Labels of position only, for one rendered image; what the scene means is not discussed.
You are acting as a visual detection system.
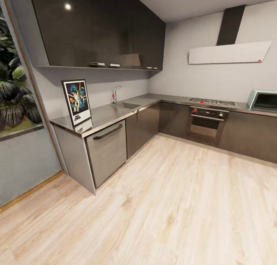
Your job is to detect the poster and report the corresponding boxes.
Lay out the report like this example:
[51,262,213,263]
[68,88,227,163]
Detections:
[61,79,92,127]

